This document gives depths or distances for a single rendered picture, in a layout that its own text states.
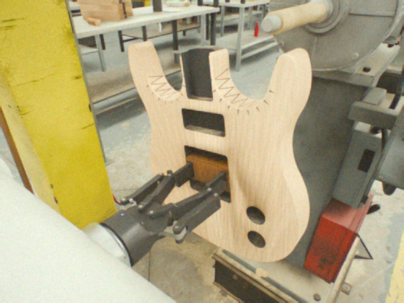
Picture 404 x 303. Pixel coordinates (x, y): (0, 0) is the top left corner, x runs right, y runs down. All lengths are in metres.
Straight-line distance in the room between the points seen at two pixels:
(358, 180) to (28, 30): 1.17
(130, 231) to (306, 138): 0.67
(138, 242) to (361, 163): 0.72
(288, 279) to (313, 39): 0.91
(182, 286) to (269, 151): 1.19
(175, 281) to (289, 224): 1.12
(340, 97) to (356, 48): 0.22
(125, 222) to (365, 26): 0.54
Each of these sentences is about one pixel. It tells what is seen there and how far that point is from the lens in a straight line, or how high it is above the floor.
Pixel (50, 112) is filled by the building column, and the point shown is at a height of 0.85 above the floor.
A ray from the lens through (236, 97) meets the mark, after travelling 0.44.
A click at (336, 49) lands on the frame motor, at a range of 0.66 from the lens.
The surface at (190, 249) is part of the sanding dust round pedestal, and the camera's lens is 1.63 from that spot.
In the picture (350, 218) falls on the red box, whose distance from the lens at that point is 1.07.
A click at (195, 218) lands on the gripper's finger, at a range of 0.41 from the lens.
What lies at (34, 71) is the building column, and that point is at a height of 1.01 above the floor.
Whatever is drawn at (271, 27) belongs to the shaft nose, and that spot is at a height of 1.25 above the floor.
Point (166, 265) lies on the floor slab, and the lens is 1.59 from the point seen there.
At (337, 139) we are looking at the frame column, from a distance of 0.89.
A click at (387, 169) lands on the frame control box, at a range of 0.71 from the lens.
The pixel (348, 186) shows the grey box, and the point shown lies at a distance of 1.00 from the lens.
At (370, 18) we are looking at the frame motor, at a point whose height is 1.24.
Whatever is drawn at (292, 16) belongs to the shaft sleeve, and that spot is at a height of 1.26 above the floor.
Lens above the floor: 1.32
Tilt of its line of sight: 34 degrees down
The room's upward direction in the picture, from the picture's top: straight up
